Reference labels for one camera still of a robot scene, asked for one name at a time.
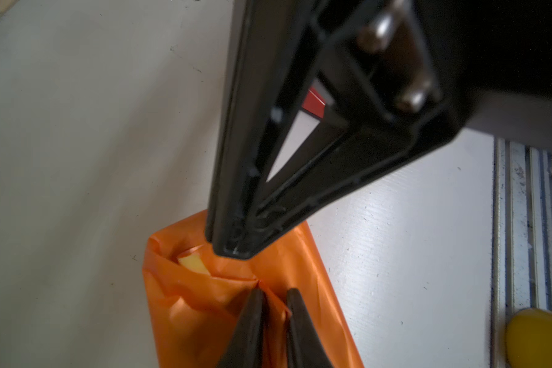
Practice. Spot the clear tape roll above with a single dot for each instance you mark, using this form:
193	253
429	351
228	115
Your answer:
529	339

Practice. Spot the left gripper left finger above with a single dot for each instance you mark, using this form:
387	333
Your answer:
245	348

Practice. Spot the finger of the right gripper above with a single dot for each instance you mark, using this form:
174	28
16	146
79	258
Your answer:
276	165

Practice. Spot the yellow orange wrapping paper sheet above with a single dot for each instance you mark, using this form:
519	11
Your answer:
195	297

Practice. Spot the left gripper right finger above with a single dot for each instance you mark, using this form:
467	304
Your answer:
304	348

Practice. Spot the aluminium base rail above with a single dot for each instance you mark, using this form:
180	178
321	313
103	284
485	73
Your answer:
522	238

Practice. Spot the red tape dispenser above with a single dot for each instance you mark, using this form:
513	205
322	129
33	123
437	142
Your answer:
314	105

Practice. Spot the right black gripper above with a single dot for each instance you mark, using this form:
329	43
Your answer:
494	62

